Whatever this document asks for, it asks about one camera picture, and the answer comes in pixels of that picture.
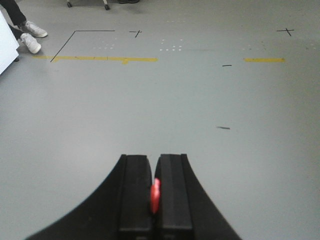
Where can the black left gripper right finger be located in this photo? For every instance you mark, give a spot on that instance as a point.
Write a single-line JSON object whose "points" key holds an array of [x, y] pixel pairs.
{"points": [[186, 212]]}

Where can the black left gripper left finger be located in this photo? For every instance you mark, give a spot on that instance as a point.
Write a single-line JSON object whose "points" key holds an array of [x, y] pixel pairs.
{"points": [[119, 209]]}

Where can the red plastic spoon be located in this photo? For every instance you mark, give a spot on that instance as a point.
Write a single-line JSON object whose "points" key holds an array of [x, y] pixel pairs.
{"points": [[155, 194]]}

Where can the white cabinet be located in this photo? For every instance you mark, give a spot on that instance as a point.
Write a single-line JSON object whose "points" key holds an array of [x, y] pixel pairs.
{"points": [[8, 45]]}

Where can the white sneaker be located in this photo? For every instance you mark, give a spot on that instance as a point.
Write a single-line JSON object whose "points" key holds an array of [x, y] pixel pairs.
{"points": [[33, 29], [31, 43]]}

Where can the person's dark trouser leg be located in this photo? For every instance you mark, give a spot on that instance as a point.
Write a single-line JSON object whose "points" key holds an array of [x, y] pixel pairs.
{"points": [[17, 17]]}

